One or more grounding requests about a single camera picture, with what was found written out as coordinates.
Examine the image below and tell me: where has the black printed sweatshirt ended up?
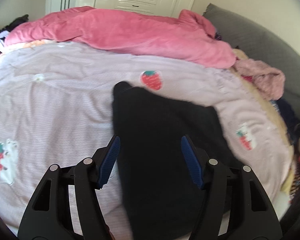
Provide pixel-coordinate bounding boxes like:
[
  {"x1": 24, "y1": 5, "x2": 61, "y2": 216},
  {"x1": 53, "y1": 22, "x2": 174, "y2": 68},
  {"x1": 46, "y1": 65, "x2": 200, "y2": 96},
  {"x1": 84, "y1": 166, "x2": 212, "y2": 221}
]
[{"x1": 113, "y1": 82, "x2": 242, "y2": 239}]

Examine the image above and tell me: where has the dark clothes pile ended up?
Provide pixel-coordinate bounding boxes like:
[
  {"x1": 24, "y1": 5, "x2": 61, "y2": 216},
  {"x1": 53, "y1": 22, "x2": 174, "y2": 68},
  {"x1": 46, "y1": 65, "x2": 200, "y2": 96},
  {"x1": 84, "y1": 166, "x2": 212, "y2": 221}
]
[{"x1": 0, "y1": 14, "x2": 29, "y2": 54}]

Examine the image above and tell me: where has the dark navy garment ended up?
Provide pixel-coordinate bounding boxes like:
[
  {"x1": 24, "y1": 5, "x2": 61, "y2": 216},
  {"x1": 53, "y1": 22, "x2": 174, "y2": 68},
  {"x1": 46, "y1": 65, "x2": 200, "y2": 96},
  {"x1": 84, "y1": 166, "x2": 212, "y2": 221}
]
[{"x1": 270, "y1": 99, "x2": 300, "y2": 145}]

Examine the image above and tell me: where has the pink strawberry bear bedsheet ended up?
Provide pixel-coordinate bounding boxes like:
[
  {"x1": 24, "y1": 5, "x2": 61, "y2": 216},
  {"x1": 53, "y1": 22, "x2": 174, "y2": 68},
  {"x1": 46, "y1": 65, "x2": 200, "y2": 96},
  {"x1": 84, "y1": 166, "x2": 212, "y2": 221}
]
[{"x1": 0, "y1": 42, "x2": 293, "y2": 232}]

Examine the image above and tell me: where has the light pink fuzzy garment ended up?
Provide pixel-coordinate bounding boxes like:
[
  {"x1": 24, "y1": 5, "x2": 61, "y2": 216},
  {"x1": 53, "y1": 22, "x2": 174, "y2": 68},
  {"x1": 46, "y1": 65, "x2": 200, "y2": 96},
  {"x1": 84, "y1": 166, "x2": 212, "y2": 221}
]
[{"x1": 234, "y1": 59, "x2": 286, "y2": 100}]

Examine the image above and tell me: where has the grey quilted headboard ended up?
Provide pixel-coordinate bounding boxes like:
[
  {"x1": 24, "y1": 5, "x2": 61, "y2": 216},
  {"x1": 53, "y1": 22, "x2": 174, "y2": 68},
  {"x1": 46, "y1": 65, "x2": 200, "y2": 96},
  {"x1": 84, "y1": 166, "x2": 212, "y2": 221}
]
[{"x1": 203, "y1": 3, "x2": 300, "y2": 119}]

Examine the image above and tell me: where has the pink plush blanket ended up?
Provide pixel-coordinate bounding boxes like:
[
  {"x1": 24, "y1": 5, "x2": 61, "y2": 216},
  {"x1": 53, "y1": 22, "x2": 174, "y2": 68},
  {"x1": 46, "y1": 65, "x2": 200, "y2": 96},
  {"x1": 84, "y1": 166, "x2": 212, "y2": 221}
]
[{"x1": 5, "y1": 7, "x2": 236, "y2": 69}]

